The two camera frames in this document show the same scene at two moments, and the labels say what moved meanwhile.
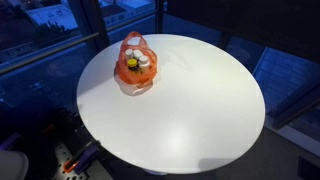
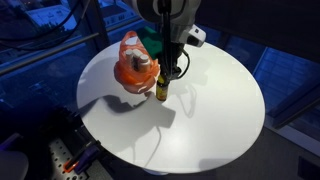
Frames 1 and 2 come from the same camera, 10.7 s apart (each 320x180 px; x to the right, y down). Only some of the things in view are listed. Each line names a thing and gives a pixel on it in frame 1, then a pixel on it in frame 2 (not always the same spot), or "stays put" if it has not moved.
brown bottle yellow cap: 133,64 -> 161,88
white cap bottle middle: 137,53 stays put
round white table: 203,110 stays put
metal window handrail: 48,53 stays put
